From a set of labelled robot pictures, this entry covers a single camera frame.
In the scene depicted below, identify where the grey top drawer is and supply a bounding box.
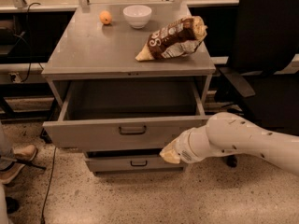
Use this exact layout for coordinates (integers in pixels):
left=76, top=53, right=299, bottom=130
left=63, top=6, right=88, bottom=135
left=44, top=77, right=205, bottom=152

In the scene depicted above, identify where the grey drawer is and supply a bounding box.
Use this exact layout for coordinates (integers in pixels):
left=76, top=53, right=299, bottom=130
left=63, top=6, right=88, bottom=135
left=44, top=77, right=205, bottom=152
left=85, top=155, right=186, bottom=173

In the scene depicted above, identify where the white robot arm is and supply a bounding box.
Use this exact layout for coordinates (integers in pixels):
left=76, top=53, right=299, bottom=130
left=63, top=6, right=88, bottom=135
left=160, top=112, right=299, bottom=175

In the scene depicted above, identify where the grey metal drawer cabinet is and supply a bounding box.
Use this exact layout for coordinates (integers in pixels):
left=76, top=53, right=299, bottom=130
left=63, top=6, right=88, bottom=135
left=41, top=2, right=217, bottom=176

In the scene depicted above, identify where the grey bottom drawer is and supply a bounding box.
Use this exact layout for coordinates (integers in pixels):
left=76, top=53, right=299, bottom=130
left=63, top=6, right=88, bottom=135
left=85, top=155, right=186, bottom=173

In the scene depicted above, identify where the brown chip bag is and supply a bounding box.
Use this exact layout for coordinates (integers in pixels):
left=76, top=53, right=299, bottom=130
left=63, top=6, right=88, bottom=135
left=135, top=16, right=207, bottom=62

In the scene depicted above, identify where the black office chair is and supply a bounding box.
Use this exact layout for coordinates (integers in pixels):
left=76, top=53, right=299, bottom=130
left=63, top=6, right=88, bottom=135
left=205, top=0, right=299, bottom=168

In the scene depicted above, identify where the white bowl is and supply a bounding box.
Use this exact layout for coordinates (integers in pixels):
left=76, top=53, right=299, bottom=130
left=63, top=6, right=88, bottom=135
left=123, top=5, right=152, bottom=29

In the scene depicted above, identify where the orange fruit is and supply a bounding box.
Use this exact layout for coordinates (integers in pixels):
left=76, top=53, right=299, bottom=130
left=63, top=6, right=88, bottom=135
left=99, top=10, right=112, bottom=25

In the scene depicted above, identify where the tan shoe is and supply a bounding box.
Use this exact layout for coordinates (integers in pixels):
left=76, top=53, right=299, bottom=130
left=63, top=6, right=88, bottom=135
left=0, top=144, right=39, bottom=185

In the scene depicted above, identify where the black shoe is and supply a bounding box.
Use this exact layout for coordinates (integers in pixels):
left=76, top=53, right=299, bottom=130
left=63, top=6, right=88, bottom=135
left=6, top=197, right=20, bottom=214

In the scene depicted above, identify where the black floor cable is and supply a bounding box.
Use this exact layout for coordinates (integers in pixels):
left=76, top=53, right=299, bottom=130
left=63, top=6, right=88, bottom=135
left=39, top=146, right=59, bottom=224

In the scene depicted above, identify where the wall power outlet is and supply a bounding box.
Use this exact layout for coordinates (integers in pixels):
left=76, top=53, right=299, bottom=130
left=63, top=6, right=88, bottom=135
left=9, top=73, right=21, bottom=83

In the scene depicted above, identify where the black hanging cable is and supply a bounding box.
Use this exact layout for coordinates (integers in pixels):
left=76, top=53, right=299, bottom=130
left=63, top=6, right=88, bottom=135
left=13, top=2, right=45, bottom=83

